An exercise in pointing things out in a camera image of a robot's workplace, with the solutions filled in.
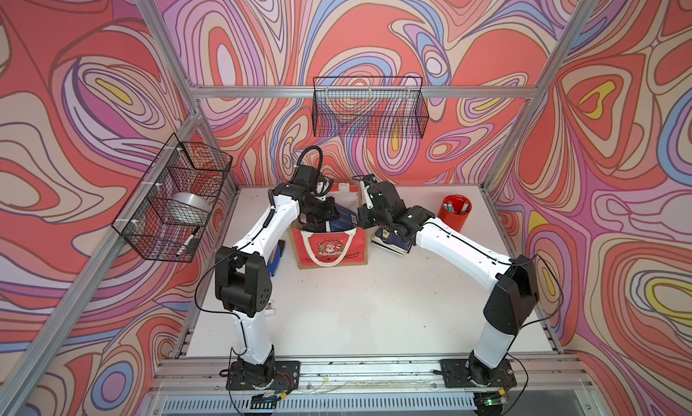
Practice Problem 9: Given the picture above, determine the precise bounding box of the navy book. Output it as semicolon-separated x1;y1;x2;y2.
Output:
324;203;359;232
371;228;413;256

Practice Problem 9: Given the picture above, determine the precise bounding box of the red beige canvas tote bag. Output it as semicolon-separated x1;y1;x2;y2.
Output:
288;183;369;270

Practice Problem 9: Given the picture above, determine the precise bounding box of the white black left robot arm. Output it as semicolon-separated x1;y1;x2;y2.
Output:
214;165;339;389

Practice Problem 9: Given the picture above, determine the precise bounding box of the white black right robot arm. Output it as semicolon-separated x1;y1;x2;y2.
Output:
355;175;540;386

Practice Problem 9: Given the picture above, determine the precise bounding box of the red pen holder cup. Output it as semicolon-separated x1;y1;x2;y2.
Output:
437;194;472;232

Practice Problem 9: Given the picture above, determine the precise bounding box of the white marker in basket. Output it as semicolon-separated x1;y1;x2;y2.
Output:
176;234;199;258

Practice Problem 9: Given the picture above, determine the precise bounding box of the grey tape roll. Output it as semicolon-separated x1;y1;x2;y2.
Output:
164;193;212;227

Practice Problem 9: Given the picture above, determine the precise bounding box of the green circuit board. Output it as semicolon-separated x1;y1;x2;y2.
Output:
250;394;283;410

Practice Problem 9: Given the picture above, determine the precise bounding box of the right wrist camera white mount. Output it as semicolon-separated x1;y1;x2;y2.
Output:
353;174;377;209

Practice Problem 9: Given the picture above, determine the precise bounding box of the black wire basket back wall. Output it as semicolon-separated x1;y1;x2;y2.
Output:
312;74;430;140

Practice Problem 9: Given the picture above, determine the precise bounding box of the black wire basket wall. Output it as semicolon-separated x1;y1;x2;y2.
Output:
312;74;430;140
111;134;232;263

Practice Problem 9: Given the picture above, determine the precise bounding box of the black wire basket left wall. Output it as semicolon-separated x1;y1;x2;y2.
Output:
111;134;232;263

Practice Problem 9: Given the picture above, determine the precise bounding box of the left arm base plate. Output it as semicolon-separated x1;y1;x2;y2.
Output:
225;359;301;393

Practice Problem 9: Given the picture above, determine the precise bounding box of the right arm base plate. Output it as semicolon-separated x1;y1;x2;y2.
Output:
440;358;517;390

